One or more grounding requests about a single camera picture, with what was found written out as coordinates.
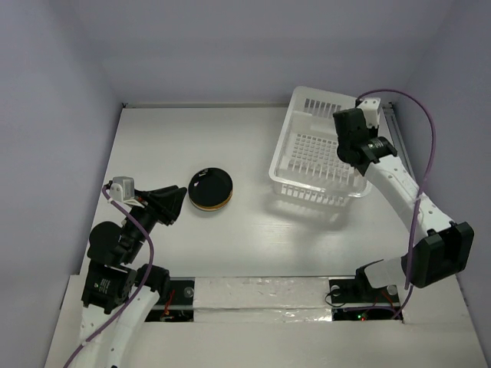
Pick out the silver foil strip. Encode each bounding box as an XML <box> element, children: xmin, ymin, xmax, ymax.
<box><xmin>193</xmin><ymin>277</ymin><xmax>332</xmax><ymax>324</ymax></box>

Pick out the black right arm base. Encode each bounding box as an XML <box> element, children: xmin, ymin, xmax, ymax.
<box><xmin>327</xmin><ymin>264</ymin><xmax>400</xmax><ymax>306</ymax></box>

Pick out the white plastic dish rack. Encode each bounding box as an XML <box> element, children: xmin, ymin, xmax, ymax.
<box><xmin>269</xmin><ymin>87</ymin><xmax>371</xmax><ymax>206</ymax></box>

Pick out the black plate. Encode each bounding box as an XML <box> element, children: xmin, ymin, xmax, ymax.
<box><xmin>188</xmin><ymin>167</ymin><xmax>233</xmax><ymax>206</ymax></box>

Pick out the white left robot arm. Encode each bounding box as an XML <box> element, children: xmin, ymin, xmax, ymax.
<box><xmin>65</xmin><ymin>176</ymin><xmax>187</xmax><ymax>367</ymax></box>

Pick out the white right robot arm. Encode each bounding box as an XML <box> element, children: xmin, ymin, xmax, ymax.
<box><xmin>333</xmin><ymin>107</ymin><xmax>474</xmax><ymax>301</ymax></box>

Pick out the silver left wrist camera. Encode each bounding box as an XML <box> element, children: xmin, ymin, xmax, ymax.
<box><xmin>103</xmin><ymin>176</ymin><xmax>136</xmax><ymax>204</ymax></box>

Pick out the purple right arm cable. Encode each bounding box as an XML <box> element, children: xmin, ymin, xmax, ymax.
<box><xmin>354</xmin><ymin>88</ymin><xmax>437</xmax><ymax>320</ymax></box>

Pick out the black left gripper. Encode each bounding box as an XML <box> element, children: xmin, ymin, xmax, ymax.
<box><xmin>123</xmin><ymin>183</ymin><xmax>187</xmax><ymax>260</ymax></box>

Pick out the brown patterned plate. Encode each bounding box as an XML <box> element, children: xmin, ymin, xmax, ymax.
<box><xmin>189</xmin><ymin>195</ymin><xmax>232</xmax><ymax>212</ymax></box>

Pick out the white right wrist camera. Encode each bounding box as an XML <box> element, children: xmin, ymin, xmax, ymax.
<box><xmin>356</xmin><ymin>97</ymin><xmax>382</xmax><ymax>129</ymax></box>

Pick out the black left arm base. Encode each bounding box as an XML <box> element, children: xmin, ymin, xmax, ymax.
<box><xmin>145</xmin><ymin>278</ymin><xmax>195</xmax><ymax>323</ymax></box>

